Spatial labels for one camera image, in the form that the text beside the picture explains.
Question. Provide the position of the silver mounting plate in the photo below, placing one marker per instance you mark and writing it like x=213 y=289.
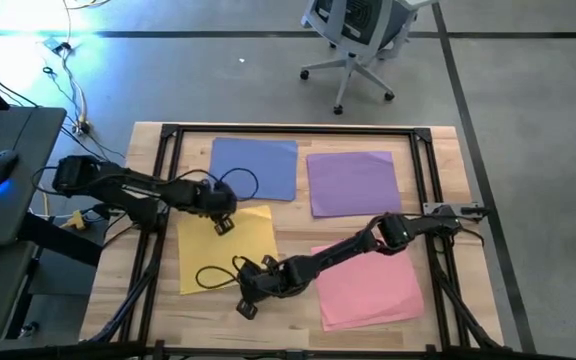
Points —
x=435 y=207

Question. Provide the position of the black power adapter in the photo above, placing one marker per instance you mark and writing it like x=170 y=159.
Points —
x=63 y=48

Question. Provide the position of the purple paper sheet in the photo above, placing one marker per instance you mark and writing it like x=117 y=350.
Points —
x=353 y=185

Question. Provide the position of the black floor plug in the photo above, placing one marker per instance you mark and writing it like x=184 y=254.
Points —
x=84 y=127

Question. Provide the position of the yellow plug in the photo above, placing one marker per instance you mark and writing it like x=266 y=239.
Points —
x=74 y=221

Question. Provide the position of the black caster wheel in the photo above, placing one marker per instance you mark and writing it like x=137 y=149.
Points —
x=29 y=330

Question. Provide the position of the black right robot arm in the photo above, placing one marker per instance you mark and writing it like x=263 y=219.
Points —
x=338 y=255

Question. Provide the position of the black desk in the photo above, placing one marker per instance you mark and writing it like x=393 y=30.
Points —
x=23 y=215

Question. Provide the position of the black aluminium table frame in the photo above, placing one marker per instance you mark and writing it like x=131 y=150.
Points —
x=293 y=129

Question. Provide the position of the blue paper sheet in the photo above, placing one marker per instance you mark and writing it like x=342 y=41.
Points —
x=263 y=170

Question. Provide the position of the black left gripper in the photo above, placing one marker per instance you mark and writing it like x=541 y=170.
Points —
x=213 y=200

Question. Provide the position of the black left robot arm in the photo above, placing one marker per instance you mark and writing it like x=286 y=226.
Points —
x=133 y=185

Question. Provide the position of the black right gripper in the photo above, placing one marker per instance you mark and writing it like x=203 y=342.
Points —
x=268 y=280

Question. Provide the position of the white mesh office chair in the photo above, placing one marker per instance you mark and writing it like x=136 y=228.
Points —
x=355 y=25

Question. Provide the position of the black desk support beam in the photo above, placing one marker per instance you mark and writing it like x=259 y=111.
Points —
x=58 y=240

